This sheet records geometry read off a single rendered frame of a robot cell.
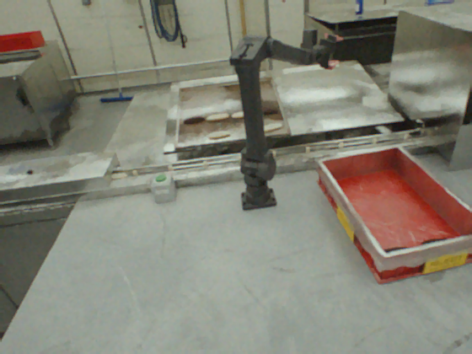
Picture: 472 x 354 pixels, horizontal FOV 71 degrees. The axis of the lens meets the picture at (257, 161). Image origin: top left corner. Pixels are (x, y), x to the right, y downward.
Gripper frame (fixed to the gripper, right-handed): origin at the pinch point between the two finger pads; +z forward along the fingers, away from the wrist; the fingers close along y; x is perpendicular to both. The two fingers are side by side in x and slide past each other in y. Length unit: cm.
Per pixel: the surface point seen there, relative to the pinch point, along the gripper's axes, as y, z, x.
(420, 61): -1.1, 13.8, 29.8
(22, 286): 94, -140, -35
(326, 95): 23.8, 5.0, -7.2
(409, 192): 33, -18, 57
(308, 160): 33, -33, 23
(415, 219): 34, -28, 66
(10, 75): 68, -124, -269
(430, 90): 7.3, 9.9, 39.2
